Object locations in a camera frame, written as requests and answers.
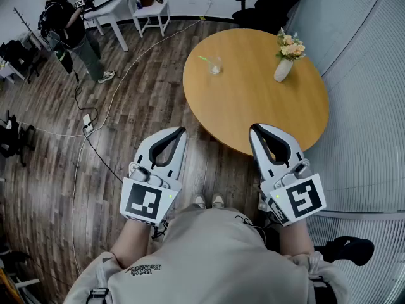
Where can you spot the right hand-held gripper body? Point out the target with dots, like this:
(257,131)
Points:
(303,198)

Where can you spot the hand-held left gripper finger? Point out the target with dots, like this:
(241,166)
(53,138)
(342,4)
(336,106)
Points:
(178,163)
(144,152)

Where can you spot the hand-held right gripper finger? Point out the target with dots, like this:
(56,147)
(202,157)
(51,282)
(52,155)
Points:
(295,147)
(261,160)

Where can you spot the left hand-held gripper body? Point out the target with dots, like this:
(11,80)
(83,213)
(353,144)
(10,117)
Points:
(142,201)

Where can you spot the clear glass cup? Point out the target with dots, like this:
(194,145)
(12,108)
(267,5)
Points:
(215,69)

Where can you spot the green straw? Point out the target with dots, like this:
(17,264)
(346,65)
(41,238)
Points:
(205,59)

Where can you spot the person's left forearm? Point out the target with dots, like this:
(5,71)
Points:
(133,242)

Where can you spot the person's right forearm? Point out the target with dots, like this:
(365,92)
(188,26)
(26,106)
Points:
(295,236)

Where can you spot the person's left shoe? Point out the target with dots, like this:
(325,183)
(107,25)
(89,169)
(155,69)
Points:
(200,201)

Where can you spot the person's shoe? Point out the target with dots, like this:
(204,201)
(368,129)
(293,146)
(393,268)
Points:
(218,200)
(200,201)

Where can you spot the person's right shoe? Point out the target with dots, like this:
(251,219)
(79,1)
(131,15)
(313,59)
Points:
(218,200)

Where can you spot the white power strip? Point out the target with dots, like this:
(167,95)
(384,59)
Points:
(87,123)

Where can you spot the white ribbed vase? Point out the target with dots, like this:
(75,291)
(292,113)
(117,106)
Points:
(282,71)

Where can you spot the person's beige sweatshirt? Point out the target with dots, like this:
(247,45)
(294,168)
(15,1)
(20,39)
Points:
(205,258)

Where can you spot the yellow flower bouquet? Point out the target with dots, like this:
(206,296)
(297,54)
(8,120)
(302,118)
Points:
(292,48)

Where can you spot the black chair with backpack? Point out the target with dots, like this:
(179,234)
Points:
(11,138)

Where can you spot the white desk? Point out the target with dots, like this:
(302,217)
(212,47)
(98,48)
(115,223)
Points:
(110,9)

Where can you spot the cluttered metal rack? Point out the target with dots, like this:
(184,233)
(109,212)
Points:
(12,280)

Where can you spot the black chair with bags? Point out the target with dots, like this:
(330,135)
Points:
(17,54)

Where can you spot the black coat rack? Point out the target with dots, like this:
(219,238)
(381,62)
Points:
(21,18)

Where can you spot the white wall socket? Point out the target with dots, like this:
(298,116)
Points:
(210,2)

